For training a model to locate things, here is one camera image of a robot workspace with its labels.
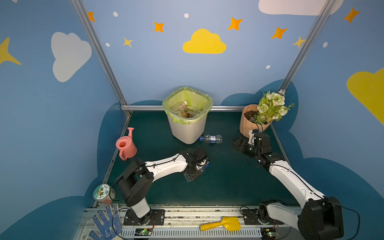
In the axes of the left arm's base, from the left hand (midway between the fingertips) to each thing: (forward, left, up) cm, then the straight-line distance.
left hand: (196, 172), depth 86 cm
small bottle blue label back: (+24, -10, +1) cm, 26 cm away
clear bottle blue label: (-4, +5, +2) cm, 7 cm away
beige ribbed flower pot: (+29, -33, +11) cm, 45 cm away
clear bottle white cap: (+36, +11, +19) cm, 42 cm away
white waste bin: (+20, +5, +11) cm, 24 cm away
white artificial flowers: (+32, -45, +24) cm, 60 cm away
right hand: (+13, -24, +13) cm, 30 cm away
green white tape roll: (-13, +48, +4) cm, 50 cm away
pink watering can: (+12, +42, +8) cm, 45 cm away
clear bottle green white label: (+38, +3, +15) cm, 40 cm away
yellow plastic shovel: (-25, -18, -3) cm, 31 cm away
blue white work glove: (-27, +42, -3) cm, 50 cm away
